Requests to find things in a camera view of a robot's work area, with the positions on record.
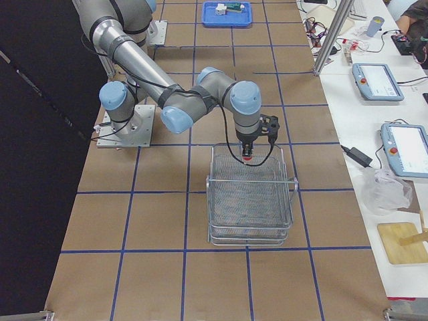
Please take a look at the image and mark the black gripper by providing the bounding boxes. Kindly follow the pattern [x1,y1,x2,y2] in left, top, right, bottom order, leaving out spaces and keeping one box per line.
[235,130,261,156]

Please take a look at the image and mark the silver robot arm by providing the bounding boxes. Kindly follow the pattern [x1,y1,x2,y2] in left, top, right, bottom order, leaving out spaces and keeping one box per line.
[110,0,156,47]
[77,0,261,160]

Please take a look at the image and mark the black power adapter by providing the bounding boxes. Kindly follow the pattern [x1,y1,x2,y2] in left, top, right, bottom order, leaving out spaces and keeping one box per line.
[341,146,372,168]

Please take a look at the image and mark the blue plastic tray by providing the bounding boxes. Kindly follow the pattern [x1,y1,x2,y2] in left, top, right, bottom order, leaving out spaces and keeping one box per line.
[201,1,253,27]

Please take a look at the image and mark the white circuit breaker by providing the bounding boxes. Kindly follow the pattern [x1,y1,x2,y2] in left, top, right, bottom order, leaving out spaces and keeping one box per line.
[215,3,227,15]

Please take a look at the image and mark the green terminal block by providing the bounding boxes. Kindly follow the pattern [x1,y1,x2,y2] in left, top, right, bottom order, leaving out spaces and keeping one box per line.
[225,2,245,13]

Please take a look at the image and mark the far teach pendant tablet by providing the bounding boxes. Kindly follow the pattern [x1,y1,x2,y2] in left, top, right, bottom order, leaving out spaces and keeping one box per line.
[352,63,405,102]

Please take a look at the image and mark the teach pendant tablet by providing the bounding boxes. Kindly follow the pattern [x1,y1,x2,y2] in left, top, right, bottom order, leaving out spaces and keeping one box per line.
[352,63,405,102]
[381,123,427,179]

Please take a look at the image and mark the clear plastic bag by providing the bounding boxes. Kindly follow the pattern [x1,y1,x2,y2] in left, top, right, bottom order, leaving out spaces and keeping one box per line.
[361,169,413,215]

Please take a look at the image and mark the near teach pendant tablet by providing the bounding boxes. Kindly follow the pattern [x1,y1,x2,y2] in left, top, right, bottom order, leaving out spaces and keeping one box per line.
[381,123,427,179]

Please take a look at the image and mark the white keyboard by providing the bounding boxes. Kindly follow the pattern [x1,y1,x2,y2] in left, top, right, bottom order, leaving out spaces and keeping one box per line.
[348,0,367,21]

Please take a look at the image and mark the blue grey cup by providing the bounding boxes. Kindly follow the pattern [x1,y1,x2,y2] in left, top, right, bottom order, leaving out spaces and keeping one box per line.
[366,16,385,37]

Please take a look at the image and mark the wooden cutting board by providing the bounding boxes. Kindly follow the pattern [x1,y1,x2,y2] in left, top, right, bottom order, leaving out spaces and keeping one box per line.
[377,222,427,265]

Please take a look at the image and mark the seated person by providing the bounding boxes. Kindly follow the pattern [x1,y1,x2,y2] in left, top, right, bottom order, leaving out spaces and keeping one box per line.
[396,0,427,70]

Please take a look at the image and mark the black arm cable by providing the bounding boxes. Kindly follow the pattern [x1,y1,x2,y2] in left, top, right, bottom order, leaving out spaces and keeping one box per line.
[80,33,278,167]

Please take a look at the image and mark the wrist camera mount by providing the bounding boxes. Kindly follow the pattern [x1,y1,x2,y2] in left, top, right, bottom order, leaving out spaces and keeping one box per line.
[260,114,280,145]

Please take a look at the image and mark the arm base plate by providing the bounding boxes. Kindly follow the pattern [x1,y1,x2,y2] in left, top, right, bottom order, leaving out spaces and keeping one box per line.
[146,20,168,47]
[96,104,156,148]

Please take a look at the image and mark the tangled black cables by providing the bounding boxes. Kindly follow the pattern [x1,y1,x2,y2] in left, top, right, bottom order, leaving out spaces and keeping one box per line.
[302,18,338,56]

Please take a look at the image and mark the aluminium extrusion post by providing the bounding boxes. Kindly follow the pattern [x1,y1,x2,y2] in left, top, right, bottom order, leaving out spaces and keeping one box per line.
[313,0,354,76]

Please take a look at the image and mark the aluminium frame corner bracket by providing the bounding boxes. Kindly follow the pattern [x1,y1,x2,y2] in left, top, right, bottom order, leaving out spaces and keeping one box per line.
[0,310,55,321]

